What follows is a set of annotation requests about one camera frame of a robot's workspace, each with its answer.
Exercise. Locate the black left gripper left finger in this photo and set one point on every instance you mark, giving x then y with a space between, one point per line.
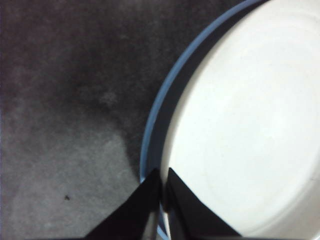
132 215

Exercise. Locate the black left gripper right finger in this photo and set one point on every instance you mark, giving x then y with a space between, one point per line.
192 217

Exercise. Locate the blue round plate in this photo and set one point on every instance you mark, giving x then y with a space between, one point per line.
150 130

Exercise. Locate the white round plate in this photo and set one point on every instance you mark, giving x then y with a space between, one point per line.
250 112

